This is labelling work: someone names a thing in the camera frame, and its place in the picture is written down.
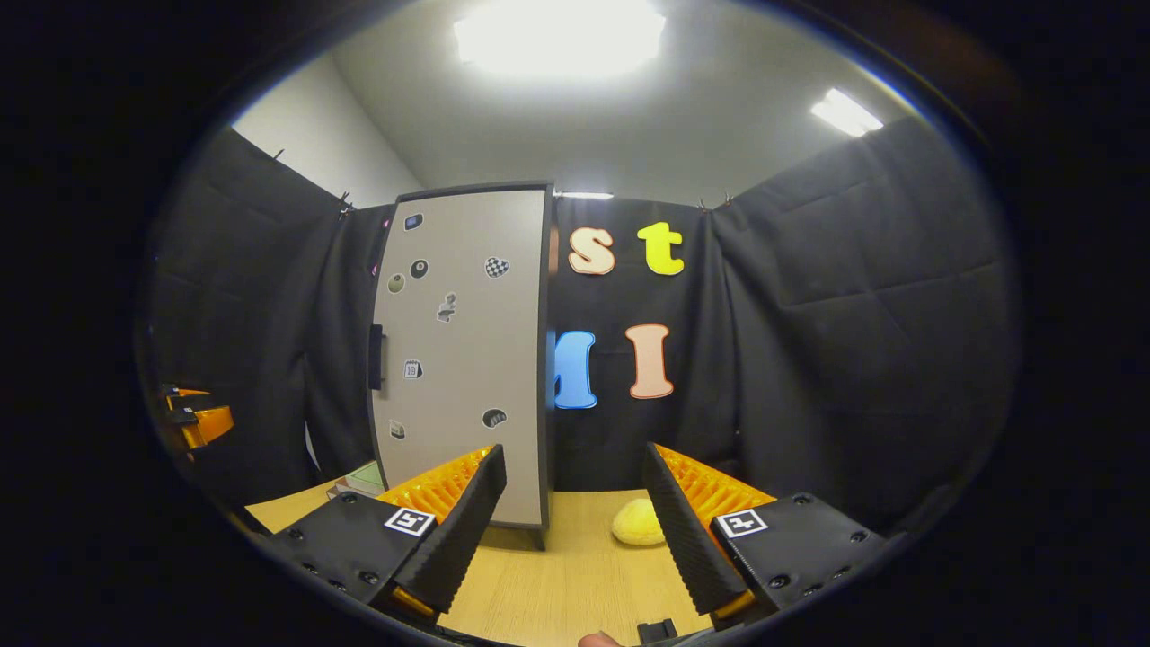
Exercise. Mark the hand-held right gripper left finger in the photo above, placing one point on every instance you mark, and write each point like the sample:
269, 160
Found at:
463, 530

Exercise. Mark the black backdrop cloth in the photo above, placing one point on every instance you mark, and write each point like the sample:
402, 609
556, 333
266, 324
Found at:
853, 314

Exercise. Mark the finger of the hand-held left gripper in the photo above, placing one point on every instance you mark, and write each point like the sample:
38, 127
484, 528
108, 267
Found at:
184, 393
207, 427

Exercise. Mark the yellow toy fruit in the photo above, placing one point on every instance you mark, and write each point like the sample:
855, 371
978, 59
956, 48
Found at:
640, 523

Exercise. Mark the green and white book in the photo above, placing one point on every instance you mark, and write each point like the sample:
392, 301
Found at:
359, 479

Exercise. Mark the grey cabinet door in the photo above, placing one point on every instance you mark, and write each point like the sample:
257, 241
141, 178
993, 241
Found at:
467, 359

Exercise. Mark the dark grey cabinet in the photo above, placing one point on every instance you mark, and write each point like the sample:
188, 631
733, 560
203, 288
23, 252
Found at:
547, 377

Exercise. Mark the small ceiling light panel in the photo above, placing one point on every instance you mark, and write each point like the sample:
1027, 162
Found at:
846, 112

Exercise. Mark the large ceiling light panel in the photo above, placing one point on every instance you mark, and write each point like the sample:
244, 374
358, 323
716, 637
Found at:
561, 36

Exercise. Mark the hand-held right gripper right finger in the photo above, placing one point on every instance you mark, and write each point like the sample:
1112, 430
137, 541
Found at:
687, 530

